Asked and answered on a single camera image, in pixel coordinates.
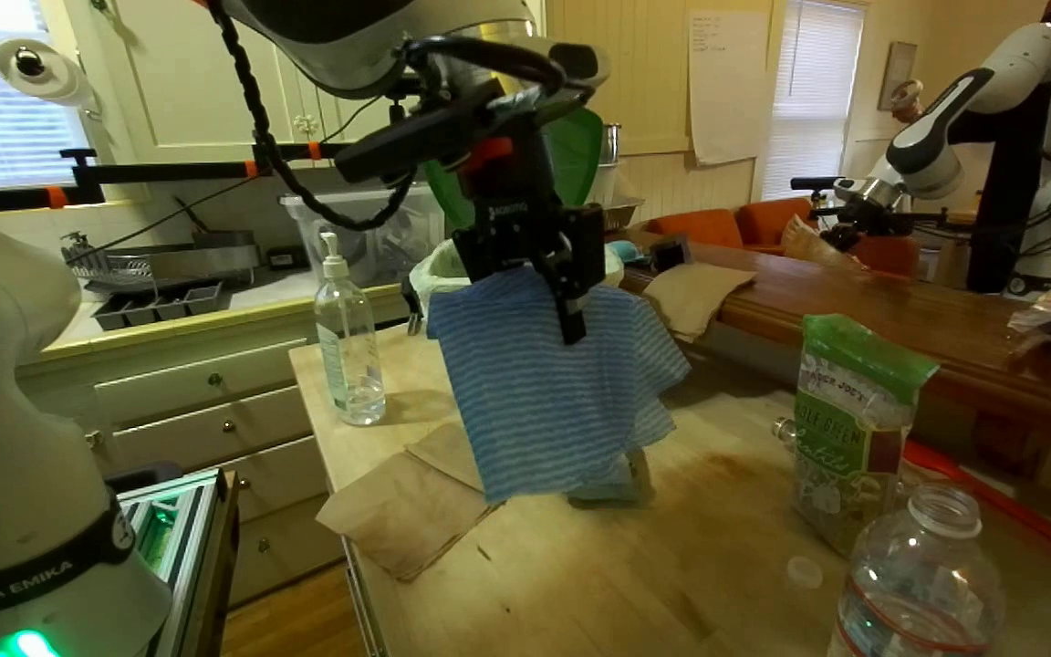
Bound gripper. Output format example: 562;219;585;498
451;137;606;347

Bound blue striped cloth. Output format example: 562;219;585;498
425;265;692;505

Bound small black box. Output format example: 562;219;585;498
648;235;694;274

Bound green plastic bin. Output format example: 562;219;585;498
423;107;605;231

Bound folded brown paper bag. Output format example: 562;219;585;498
641;262;758;344

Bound clear plastic storage container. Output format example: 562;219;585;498
280;184;447;289

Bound orange sofa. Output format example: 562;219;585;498
644;195;921;276

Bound clear pump bottle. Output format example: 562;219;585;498
314;231;388;428

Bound crumpled brown paper bag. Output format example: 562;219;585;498
780;214;866;272

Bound white paper sheet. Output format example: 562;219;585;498
687;8;774;168

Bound green lentil bag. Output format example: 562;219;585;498
791;313;941;558

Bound metal baking pan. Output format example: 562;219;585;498
146;229;263;287

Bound cream drawer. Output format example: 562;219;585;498
226;507;346;607
109;384;318;474
91;339;315;426

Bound black ice cube tray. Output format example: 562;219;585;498
91;280;224;332

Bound black clamp bar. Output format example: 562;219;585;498
0;140;355;214

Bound clear plastic water bottle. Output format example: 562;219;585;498
826;483;1007;657

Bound cream cupboard doors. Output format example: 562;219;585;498
58;0;394;167

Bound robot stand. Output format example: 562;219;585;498
110;464;241;657

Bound dish rack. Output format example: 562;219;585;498
60;230;160;295

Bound paper towel roll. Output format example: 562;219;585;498
0;36;99;112

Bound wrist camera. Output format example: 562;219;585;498
334;80;510;185

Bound picture frame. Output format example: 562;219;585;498
878;40;919;113

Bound red strap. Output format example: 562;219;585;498
903;437;1051;578

